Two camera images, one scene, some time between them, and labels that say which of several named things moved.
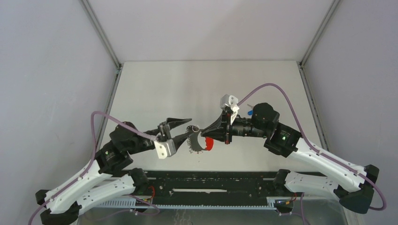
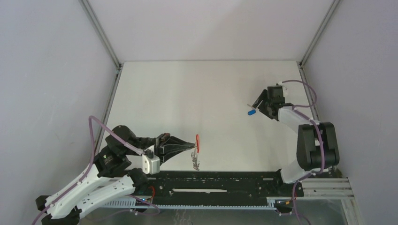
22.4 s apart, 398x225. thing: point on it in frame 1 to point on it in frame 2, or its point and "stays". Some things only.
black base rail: (202, 189) stays
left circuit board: (139, 203) stays
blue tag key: (250, 112) stays
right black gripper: (221, 130) to (263, 95)
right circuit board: (283, 204) stays
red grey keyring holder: (192, 140) to (195, 155)
